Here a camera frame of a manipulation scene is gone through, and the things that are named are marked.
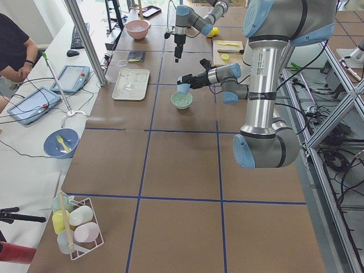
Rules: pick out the near teach pendant tablet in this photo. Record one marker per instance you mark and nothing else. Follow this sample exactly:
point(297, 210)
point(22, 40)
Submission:
point(34, 106)

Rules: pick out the clear ice cubes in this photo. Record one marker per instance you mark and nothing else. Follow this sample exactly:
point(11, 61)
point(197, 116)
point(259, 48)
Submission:
point(181, 102)

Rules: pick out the wooden rack handle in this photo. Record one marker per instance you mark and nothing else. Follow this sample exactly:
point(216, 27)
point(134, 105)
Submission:
point(66, 223)

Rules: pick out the light blue cup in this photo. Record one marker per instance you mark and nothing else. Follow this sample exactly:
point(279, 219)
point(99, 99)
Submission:
point(183, 88)

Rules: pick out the aluminium frame post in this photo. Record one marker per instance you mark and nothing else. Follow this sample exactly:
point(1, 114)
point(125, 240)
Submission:
point(77, 18)

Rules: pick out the blue bowl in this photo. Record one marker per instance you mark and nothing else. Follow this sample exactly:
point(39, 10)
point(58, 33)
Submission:
point(55, 150)

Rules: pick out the red cylinder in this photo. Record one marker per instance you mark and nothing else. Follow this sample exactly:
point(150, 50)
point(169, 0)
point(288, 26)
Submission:
point(16, 253)

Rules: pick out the yellow plastic fork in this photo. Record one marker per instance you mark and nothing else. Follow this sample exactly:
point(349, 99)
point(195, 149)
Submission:
point(61, 141)

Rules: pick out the white wire cup rack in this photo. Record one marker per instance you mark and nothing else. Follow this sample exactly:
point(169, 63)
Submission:
point(81, 249)

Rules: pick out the black computer mouse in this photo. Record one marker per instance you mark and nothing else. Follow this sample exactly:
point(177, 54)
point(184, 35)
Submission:
point(72, 53)

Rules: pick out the small clear glass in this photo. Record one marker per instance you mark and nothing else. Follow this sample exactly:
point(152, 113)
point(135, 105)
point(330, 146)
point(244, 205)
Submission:
point(122, 63)

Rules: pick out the steel muddler black cap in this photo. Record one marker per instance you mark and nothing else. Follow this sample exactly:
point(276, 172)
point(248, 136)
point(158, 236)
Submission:
point(231, 51)

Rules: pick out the person in black shirt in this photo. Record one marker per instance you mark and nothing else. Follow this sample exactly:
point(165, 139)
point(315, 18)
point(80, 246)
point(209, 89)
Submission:
point(19, 53)

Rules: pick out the white stick stand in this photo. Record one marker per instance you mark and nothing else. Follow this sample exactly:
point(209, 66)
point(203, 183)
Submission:
point(70, 112)

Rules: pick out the yellow plastic knife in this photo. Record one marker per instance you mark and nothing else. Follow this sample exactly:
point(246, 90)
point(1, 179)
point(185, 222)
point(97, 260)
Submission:
point(228, 44)

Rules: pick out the wooden cutting board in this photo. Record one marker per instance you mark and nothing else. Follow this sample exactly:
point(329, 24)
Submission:
point(234, 58)

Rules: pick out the green cup in rack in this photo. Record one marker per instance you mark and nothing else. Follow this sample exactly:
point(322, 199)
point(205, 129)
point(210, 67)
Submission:
point(67, 200)

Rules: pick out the pale blue cup in rack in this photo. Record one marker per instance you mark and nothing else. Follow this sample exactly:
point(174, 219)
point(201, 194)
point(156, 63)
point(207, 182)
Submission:
point(63, 243)

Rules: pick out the far teach pendant tablet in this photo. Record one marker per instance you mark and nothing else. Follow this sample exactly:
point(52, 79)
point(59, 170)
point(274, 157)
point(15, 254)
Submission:
point(73, 77)

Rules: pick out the black keyboard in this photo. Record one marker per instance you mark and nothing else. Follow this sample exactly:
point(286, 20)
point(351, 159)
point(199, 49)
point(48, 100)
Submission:
point(76, 41)

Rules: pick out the round yellow lemon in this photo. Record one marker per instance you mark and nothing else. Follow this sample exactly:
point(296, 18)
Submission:
point(214, 32)

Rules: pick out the black tripod handle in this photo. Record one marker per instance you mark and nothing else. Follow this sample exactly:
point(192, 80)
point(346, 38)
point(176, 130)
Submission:
point(9, 215)

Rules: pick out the light green bowl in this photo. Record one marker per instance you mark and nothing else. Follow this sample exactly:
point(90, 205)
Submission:
point(177, 95)

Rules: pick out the yellow cup in rack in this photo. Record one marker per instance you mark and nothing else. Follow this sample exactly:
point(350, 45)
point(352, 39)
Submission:
point(58, 221)

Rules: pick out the clear wine glass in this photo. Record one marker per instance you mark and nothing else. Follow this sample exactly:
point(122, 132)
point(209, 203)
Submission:
point(125, 73)

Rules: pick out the pink bowl with ice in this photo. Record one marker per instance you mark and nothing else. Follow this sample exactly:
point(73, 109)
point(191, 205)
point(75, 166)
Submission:
point(138, 29)

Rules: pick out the teach pendant tablet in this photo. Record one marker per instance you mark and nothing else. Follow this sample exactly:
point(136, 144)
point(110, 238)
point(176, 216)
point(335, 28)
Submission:
point(73, 77)
point(34, 106)

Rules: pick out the grey yellow cloth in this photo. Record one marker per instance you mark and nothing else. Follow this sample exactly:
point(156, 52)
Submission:
point(136, 56)

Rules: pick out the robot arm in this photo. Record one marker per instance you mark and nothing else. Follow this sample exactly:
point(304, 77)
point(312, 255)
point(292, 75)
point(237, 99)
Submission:
point(186, 16)
point(273, 29)

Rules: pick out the white cup in rack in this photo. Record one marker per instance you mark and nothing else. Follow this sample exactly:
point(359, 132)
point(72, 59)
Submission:
point(81, 215)

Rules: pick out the pink cup in rack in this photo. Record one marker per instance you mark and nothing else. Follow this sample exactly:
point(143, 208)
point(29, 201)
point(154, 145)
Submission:
point(87, 232)

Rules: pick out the cream bear tray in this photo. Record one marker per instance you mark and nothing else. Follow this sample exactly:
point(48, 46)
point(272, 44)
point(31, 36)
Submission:
point(139, 78)

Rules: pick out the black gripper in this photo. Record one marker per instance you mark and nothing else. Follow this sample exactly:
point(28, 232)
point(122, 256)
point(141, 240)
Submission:
point(179, 40)
point(201, 78)

